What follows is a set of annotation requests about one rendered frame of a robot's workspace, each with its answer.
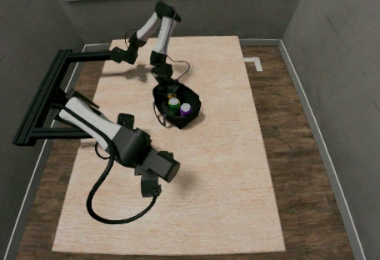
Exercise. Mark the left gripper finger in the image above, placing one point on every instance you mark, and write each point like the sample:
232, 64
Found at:
164, 95

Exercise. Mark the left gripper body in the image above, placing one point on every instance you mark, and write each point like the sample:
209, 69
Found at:
165, 83

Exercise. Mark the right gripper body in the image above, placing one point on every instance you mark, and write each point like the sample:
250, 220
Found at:
149, 181

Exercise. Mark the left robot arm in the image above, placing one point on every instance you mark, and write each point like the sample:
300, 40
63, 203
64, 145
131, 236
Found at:
140, 38

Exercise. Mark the green and yellow drink can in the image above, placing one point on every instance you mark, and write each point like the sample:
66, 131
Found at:
174, 105

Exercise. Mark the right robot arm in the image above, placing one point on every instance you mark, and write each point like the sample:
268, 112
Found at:
130, 149

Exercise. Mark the black fabric bag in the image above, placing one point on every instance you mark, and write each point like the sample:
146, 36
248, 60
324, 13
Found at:
188, 96

